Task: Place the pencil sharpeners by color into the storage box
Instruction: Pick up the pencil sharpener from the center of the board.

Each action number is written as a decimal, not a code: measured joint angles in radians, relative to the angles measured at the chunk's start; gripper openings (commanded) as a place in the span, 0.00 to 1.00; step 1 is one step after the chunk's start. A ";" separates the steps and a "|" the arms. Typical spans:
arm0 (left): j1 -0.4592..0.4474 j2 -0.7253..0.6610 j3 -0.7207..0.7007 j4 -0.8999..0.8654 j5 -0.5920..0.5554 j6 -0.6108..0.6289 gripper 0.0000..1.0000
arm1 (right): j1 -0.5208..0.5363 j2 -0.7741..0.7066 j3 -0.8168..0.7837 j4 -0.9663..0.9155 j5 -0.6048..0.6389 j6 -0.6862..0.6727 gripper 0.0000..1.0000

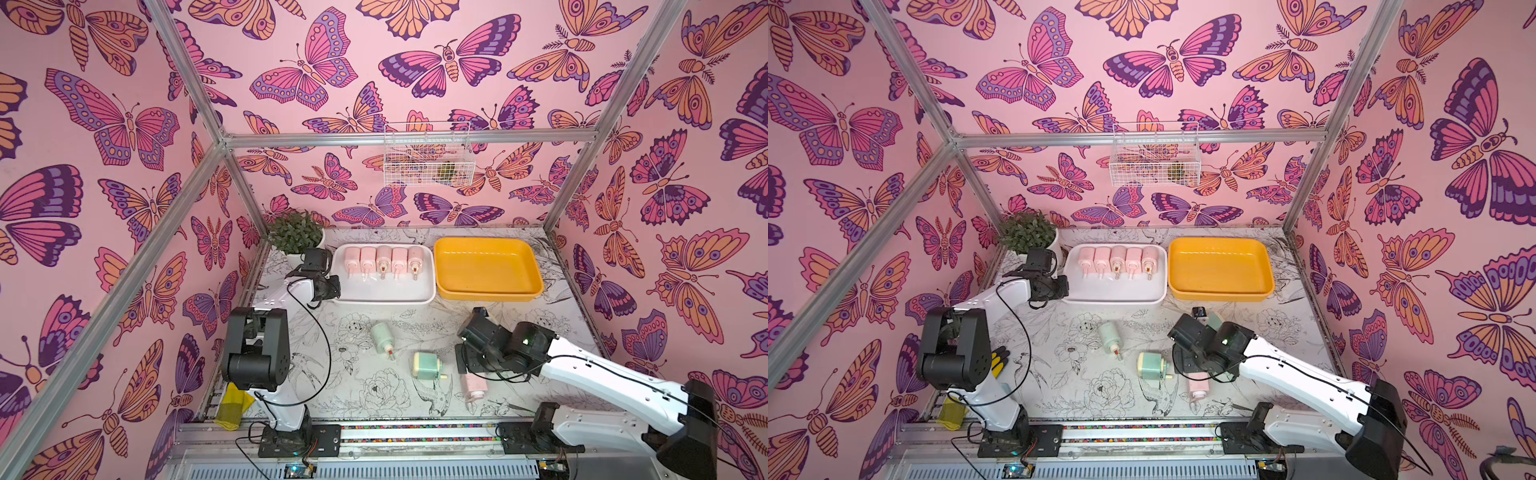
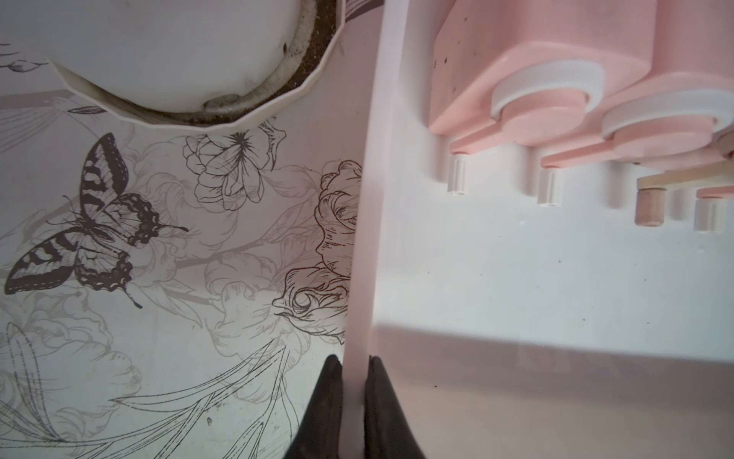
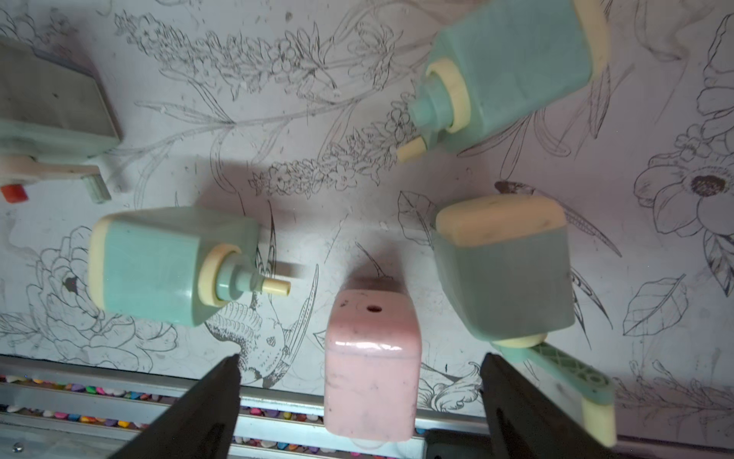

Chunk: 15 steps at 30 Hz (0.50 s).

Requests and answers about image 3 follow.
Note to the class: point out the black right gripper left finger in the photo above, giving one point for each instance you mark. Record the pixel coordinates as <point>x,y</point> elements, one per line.
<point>199,425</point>

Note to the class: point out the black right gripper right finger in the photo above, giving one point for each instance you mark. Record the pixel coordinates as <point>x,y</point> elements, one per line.
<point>524,423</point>

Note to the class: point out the pink sharpener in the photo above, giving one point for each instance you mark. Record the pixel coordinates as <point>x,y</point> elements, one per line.
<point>373,357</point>

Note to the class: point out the green sharpener lower centre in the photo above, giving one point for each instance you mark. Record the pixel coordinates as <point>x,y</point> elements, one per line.
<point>175,265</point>

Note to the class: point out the green sharpener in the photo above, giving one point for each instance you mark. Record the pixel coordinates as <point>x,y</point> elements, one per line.
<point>54,119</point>
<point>175,265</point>
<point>504,265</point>
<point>503,61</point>

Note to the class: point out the green sharpener lower right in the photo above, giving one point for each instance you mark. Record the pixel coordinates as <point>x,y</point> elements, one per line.
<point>504,265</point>

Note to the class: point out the green sharpener left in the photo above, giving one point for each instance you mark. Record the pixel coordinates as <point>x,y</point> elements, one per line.
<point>54,119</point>

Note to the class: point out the green sharpener upper right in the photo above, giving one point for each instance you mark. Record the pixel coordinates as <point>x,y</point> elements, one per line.
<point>503,61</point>

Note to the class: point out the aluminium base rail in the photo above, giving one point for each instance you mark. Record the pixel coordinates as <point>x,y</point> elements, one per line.
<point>32,392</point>

